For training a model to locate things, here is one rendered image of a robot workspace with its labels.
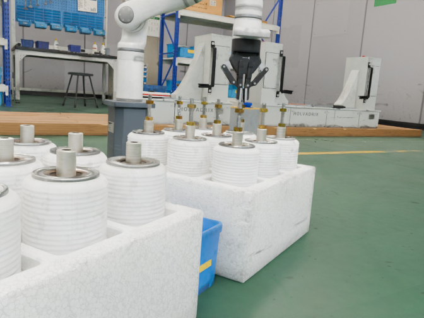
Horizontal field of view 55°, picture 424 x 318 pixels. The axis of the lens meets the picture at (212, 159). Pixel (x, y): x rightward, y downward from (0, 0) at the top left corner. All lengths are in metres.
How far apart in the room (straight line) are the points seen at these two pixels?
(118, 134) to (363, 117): 3.34
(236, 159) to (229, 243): 0.16
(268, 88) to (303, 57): 4.55
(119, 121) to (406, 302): 1.01
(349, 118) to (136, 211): 3.84
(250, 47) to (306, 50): 7.10
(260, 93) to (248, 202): 2.91
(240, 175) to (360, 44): 6.53
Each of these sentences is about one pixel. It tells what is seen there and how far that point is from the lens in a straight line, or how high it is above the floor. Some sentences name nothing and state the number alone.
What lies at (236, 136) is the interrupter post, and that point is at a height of 0.27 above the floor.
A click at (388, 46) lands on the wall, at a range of 6.91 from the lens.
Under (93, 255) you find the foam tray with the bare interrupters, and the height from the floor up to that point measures 0.18.
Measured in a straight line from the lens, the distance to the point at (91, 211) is 0.48.
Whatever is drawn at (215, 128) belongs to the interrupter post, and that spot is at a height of 0.27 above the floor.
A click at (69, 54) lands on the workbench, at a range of 6.32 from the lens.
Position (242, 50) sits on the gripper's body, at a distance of 1.07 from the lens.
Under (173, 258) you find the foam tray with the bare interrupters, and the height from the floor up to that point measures 0.13.
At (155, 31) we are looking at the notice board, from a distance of 7.54.
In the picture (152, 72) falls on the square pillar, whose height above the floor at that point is 0.60.
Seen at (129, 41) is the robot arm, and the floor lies 0.50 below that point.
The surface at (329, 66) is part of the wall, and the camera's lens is 7.66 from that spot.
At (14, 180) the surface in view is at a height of 0.23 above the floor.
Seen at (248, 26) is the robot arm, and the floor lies 0.52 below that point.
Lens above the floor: 0.36
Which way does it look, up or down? 10 degrees down
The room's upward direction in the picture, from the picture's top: 4 degrees clockwise
